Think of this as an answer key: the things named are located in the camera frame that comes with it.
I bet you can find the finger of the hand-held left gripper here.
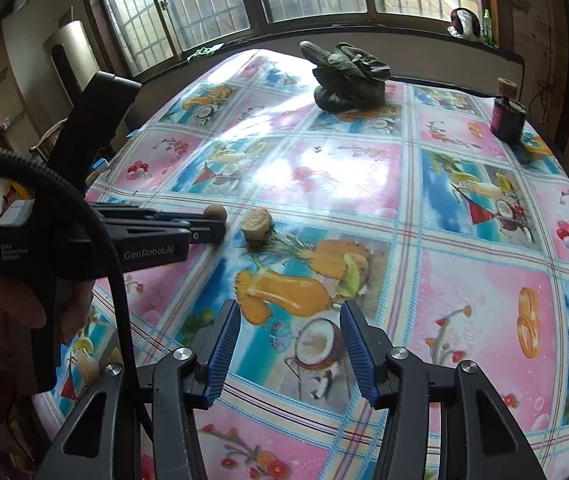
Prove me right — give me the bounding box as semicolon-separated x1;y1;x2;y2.
107;219;228;247
87;201;208;223

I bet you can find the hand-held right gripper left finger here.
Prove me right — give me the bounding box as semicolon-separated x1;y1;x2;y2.
49;299;242;480

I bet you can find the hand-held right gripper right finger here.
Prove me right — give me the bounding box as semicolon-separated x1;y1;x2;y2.
339;300;547;480

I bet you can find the beige fruit chunk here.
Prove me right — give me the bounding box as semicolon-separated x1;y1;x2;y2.
241;207;274;248

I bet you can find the person's left hand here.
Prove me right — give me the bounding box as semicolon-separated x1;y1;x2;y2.
0;267;96;348

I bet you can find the printed plastic tablecloth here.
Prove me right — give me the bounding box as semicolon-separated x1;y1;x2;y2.
34;49;569;480

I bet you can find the green cloth scrap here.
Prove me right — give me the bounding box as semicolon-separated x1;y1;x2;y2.
187;44;225;61

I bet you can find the white cylindrical appliance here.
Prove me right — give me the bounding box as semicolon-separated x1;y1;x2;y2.
43;20;110;133

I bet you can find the barred window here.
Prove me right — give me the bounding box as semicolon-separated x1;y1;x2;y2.
77;0;500;78

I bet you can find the dark bottle with cork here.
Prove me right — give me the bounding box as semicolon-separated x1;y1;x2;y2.
489;77;524;145

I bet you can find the plastic bag on windowsill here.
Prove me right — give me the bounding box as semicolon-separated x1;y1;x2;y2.
447;7;485;42

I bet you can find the black corrugated cable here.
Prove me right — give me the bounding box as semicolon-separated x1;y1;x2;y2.
0;145;155;443

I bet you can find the hanging dark cord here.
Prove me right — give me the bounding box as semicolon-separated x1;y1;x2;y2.
534;72;557;128

